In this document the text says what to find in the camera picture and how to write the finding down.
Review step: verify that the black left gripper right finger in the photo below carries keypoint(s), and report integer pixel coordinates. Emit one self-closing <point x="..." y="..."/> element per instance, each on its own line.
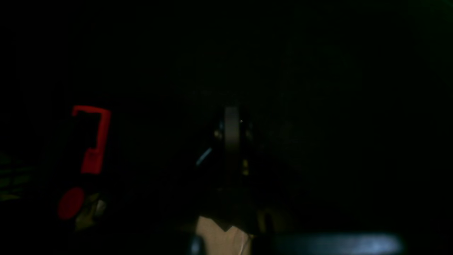
<point x="256" y="194"/>

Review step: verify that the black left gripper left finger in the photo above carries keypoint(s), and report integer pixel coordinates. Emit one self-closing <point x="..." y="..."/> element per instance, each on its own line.
<point x="204" y="188"/>

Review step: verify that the red black clamp bottom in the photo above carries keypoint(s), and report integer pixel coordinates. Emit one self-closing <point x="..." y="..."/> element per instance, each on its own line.
<point x="79" y="204"/>

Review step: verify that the black table cloth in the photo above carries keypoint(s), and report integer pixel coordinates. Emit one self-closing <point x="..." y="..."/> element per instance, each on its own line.
<point x="351" y="98"/>

